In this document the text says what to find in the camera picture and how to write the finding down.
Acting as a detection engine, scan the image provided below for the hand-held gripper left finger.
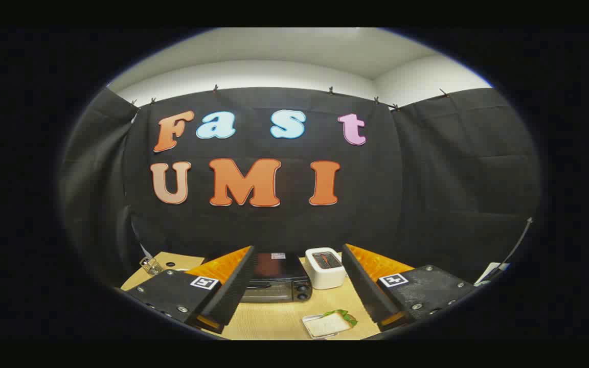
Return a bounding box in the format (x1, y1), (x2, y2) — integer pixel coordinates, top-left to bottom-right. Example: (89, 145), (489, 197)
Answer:
(121, 245), (257, 335)

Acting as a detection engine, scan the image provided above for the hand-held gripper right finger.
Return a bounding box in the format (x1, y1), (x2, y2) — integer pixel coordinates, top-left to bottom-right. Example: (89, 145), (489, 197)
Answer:
(342, 243), (480, 332)

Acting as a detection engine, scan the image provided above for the black toaster oven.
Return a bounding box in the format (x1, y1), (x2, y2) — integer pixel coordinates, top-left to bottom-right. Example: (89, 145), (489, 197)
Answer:
(241, 251), (313, 304)

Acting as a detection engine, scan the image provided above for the lettuce bread sandwich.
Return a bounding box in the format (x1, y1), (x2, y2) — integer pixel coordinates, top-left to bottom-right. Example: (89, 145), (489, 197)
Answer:
(309, 309), (359, 338)

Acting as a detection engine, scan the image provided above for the white pop-up toaster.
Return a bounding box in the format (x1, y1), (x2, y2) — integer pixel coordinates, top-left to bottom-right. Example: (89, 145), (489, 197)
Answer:
(305, 247), (347, 290)

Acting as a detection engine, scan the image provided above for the white square tray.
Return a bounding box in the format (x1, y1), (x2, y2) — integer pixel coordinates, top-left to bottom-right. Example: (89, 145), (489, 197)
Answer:
(302, 314), (341, 339)

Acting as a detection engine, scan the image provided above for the white flat panel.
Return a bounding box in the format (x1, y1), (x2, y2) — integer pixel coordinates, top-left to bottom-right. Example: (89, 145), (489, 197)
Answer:
(474, 262), (510, 286)

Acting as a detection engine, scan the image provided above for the thin black rod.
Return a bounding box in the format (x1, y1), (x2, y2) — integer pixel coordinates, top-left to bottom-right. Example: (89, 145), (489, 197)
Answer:
(494, 217), (534, 271)

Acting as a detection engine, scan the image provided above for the metal wire basket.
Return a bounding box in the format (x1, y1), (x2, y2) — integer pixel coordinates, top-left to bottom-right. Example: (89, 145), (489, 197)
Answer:
(140, 257), (164, 277)

